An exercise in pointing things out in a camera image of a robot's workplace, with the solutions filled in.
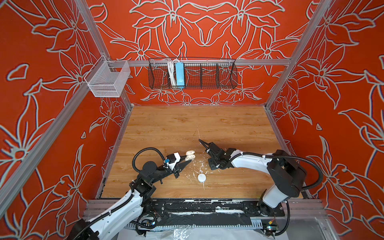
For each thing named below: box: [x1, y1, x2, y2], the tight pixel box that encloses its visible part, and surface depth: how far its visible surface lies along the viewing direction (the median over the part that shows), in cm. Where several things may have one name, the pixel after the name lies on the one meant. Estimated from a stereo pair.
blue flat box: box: [175, 62, 185, 89], surface depth 92 cm
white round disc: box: [197, 173, 207, 183], surface depth 83 cm
